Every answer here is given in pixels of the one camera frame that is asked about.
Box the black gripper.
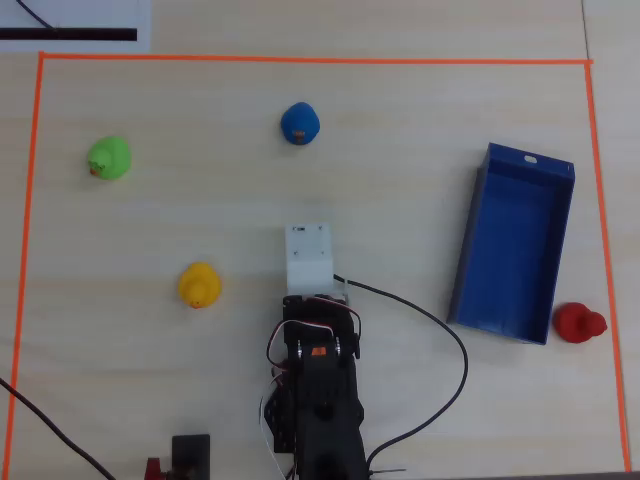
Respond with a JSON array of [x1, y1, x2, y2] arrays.
[[282, 293, 362, 359]]

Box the green rubber duck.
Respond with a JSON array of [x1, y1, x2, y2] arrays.
[[87, 135, 133, 182]]

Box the yellow rubber duck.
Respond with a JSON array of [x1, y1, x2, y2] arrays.
[[177, 261, 223, 311]]

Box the blue rubber duck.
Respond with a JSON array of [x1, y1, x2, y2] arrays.
[[280, 101, 322, 147]]

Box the blue plastic box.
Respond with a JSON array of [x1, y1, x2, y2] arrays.
[[446, 142, 576, 347]]

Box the red rubber duck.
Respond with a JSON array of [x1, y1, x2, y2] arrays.
[[551, 301, 609, 344]]

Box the black stand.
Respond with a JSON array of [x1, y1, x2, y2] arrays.
[[171, 433, 212, 480]]

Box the orange tape strip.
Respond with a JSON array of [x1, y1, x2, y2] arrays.
[[0, 52, 47, 480], [583, 62, 633, 474], [38, 51, 595, 67]]

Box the white paper with black bar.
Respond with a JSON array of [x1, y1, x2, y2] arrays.
[[0, 0, 152, 53]]

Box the red white black servo wires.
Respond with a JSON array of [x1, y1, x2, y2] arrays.
[[258, 295, 363, 471]]

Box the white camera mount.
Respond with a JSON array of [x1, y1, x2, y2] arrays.
[[284, 222, 351, 306]]

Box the black camera cable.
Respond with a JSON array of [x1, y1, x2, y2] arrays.
[[333, 273, 470, 467]]

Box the black table cable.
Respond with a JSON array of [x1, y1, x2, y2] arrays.
[[0, 377, 117, 480]]

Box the black cable on paper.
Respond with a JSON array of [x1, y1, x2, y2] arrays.
[[14, 0, 57, 31]]

